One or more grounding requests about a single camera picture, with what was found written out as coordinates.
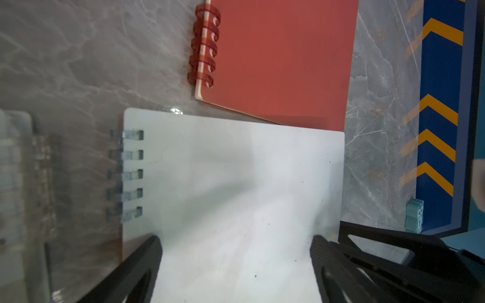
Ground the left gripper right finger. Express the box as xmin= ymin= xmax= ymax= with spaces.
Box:
xmin=310 ymin=235 xmax=397 ymax=302

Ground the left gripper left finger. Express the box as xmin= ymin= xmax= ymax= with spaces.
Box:
xmin=79 ymin=236 xmax=162 ymax=303

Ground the white spiral notebook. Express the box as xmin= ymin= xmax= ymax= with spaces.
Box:
xmin=1 ymin=110 xmax=57 ymax=302
xmin=108 ymin=108 xmax=345 ymax=302

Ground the red spiral notebook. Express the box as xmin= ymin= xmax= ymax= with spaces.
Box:
xmin=188 ymin=0 xmax=359 ymax=131

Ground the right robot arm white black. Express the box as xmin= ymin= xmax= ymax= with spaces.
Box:
xmin=336 ymin=221 xmax=484 ymax=302

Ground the blue owl number card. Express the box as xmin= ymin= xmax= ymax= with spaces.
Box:
xmin=405 ymin=198 xmax=424 ymax=234

